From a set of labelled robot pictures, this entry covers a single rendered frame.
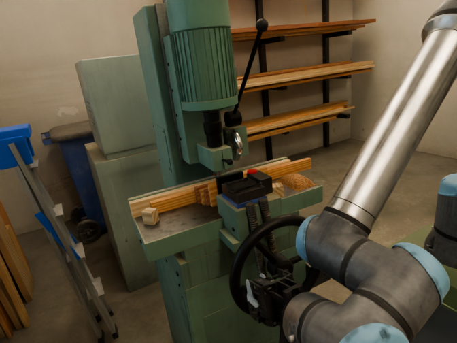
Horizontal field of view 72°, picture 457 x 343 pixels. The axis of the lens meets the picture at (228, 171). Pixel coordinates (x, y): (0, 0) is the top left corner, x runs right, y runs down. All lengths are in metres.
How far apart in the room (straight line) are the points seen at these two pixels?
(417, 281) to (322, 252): 0.14
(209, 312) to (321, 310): 0.61
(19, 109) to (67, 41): 0.71
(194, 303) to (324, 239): 0.56
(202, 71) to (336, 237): 0.57
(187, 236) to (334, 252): 0.46
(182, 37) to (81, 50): 2.40
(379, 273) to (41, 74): 3.06
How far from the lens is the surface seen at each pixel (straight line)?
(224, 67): 0.92
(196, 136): 1.09
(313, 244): 0.59
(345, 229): 0.58
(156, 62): 1.13
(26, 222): 3.51
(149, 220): 0.95
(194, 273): 0.97
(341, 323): 0.48
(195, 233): 0.90
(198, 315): 1.06
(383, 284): 0.51
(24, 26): 3.28
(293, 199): 1.03
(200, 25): 0.91
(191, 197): 1.03
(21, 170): 1.57
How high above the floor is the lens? 1.33
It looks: 20 degrees down
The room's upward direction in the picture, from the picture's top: 7 degrees counter-clockwise
